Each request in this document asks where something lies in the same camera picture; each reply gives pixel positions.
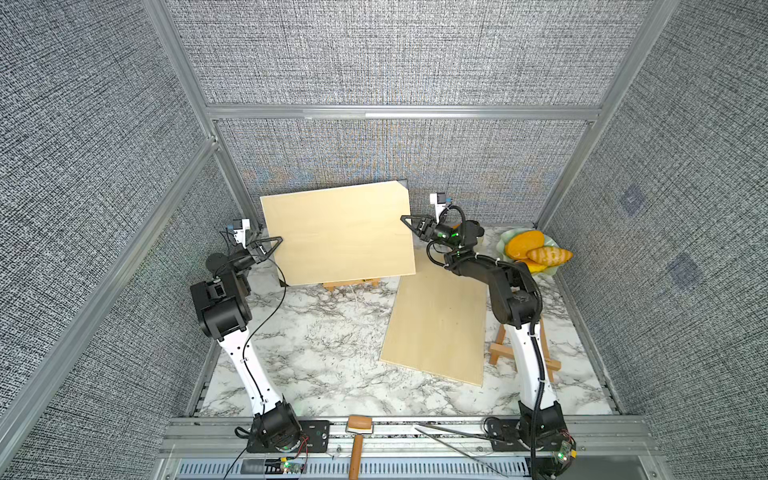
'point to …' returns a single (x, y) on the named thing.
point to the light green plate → (549, 271)
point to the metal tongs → (424, 429)
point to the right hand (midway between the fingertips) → (401, 212)
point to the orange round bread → (520, 243)
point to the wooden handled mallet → (358, 425)
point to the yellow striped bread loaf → (549, 255)
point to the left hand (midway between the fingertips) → (285, 239)
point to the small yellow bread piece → (533, 266)
